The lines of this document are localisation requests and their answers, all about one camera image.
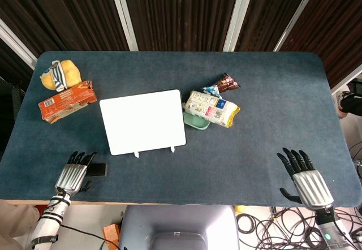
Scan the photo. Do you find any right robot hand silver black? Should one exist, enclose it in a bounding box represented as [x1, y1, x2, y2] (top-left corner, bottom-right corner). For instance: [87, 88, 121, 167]
[276, 147, 334, 211]

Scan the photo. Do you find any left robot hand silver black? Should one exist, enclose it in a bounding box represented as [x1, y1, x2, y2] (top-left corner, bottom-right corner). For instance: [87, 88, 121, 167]
[54, 151, 97, 197]

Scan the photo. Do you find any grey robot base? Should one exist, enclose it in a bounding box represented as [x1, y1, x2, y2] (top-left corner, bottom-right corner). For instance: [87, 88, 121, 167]
[118, 204, 240, 250]

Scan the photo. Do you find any small black block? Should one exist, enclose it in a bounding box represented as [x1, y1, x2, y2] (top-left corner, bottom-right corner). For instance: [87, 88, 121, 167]
[85, 163, 109, 177]

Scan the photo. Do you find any white rectangular board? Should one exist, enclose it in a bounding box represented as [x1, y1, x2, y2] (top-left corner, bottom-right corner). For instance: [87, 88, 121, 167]
[99, 89, 187, 158]

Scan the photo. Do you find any orange block on floor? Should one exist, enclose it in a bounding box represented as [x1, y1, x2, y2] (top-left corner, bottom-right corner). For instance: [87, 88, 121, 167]
[102, 223, 121, 248]

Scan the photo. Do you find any orange cardboard box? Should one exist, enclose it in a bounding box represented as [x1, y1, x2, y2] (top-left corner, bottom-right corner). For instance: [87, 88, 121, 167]
[38, 80, 98, 124]

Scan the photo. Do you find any person's shoe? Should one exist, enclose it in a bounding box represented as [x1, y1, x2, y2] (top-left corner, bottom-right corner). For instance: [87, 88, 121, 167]
[332, 90, 351, 119]

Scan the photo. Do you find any yellow plush toy striped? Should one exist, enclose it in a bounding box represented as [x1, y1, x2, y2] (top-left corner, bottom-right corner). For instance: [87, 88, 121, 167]
[40, 59, 83, 93]

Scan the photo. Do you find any blue felt table mat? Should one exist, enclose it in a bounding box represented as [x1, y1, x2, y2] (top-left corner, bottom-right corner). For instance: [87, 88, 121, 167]
[0, 50, 359, 208]

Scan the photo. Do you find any white yellow snack bag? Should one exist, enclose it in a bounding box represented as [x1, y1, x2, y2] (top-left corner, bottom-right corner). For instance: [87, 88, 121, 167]
[183, 90, 241, 128]

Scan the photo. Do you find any brown snack wrapper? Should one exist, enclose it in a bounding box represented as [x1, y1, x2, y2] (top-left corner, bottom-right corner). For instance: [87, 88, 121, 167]
[213, 72, 242, 93]

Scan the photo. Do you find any green plastic dish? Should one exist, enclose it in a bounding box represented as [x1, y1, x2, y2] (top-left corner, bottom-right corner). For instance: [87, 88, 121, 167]
[183, 110, 212, 131]

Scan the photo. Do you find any blue white snack packet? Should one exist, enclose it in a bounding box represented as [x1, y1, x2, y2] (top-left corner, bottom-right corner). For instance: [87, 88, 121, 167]
[201, 85, 224, 99]

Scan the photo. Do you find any black cable bundle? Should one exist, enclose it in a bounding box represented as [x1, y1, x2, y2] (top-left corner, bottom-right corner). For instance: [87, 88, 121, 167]
[236, 204, 362, 250]

